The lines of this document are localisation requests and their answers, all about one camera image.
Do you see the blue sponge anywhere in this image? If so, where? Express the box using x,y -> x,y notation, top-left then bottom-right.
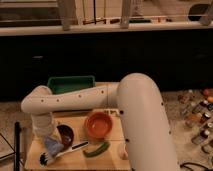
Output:
44,137 -> 64,156

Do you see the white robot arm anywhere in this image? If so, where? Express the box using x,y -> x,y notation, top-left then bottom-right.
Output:
21,73 -> 180,171

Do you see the orange bowl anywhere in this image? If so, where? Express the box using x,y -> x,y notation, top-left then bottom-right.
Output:
84,112 -> 113,139

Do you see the purple bowl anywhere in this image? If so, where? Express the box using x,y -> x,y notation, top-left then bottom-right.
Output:
57,125 -> 74,149

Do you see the green plastic tray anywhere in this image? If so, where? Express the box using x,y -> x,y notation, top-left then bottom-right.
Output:
47,75 -> 95,94

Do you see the green chili pepper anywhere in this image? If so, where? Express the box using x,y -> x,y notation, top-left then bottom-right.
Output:
83,141 -> 110,158

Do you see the white cup orange inside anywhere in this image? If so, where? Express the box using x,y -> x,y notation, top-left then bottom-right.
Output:
117,143 -> 128,160

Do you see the spice bottle rack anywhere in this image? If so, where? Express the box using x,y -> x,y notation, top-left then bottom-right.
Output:
178,90 -> 213,145

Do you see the white dish brush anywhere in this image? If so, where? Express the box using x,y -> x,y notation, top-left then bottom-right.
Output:
39,141 -> 89,166

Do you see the black metal stand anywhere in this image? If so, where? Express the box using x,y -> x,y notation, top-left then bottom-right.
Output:
0,122 -> 23,171

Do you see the black cable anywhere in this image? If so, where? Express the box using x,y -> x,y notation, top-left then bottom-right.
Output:
178,161 -> 213,171

